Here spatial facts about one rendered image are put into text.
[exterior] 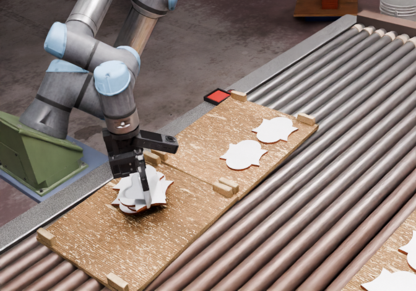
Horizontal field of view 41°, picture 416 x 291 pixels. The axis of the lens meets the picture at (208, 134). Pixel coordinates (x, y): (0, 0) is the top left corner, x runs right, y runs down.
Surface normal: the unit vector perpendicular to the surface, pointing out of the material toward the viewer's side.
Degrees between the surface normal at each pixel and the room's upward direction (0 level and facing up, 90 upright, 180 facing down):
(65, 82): 63
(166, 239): 0
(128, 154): 1
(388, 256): 0
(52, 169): 90
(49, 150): 90
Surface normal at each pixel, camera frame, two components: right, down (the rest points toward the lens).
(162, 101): -0.10, -0.82
